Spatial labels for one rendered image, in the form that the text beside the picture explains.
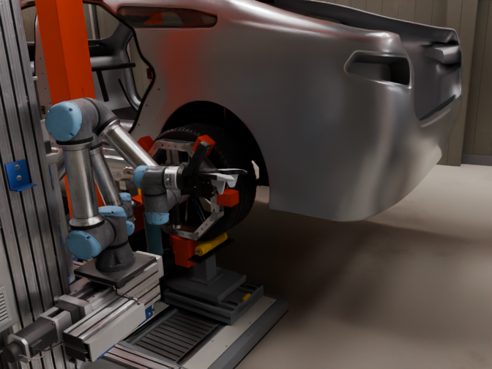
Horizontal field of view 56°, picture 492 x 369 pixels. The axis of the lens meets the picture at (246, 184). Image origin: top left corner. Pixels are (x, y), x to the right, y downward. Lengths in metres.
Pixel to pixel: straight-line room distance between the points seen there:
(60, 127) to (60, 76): 1.01
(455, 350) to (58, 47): 2.56
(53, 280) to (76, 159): 0.51
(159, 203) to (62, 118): 0.40
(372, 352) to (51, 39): 2.30
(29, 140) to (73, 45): 0.93
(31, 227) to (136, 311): 0.47
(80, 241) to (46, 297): 0.31
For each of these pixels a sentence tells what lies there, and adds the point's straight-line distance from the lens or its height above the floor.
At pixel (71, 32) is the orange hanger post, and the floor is 1.69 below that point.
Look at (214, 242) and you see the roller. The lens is 2.69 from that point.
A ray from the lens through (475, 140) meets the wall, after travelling 6.43.
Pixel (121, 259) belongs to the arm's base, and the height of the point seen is 0.86.
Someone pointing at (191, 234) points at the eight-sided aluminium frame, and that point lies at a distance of 2.60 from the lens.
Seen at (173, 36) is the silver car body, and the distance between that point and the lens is 2.70.
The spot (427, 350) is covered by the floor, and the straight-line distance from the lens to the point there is 2.82.
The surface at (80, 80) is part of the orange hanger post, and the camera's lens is 2.56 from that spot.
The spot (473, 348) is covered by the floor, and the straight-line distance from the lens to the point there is 2.91.
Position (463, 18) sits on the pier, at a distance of 6.14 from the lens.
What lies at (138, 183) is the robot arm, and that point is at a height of 1.21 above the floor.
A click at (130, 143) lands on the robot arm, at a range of 1.66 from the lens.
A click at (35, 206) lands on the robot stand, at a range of 1.77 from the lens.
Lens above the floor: 1.64
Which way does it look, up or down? 18 degrees down
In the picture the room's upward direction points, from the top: 2 degrees counter-clockwise
